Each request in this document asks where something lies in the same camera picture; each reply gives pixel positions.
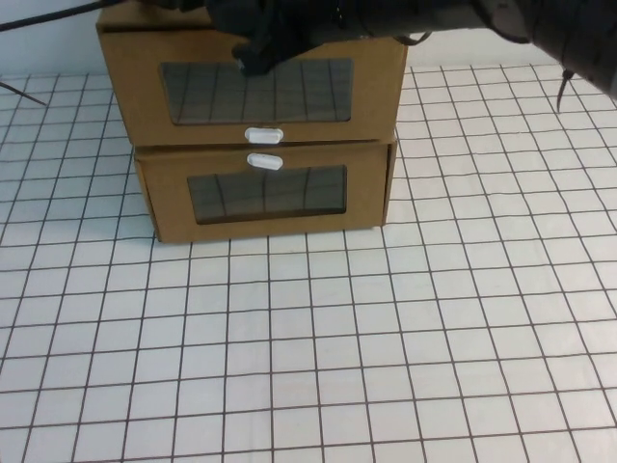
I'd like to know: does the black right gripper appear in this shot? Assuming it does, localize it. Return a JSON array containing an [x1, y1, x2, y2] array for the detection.
[[204, 0, 361, 78]]

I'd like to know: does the brown cardboard drawer with window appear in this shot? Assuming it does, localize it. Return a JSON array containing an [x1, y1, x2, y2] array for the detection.
[[99, 28, 405, 147]]

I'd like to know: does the brown cardboard box outer shell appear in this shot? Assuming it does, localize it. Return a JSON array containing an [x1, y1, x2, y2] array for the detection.
[[96, 7, 411, 142]]

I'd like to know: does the brown cardboard windowed shoe box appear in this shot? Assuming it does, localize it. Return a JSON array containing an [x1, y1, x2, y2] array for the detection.
[[133, 138, 399, 244]]

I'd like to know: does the white plastic drawer handle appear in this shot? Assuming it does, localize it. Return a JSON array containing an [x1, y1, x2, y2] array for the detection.
[[246, 152, 282, 172], [243, 125, 285, 145]]

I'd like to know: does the black cable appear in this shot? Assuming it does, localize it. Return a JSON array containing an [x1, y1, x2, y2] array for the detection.
[[554, 67, 575, 116], [0, 0, 115, 34]]

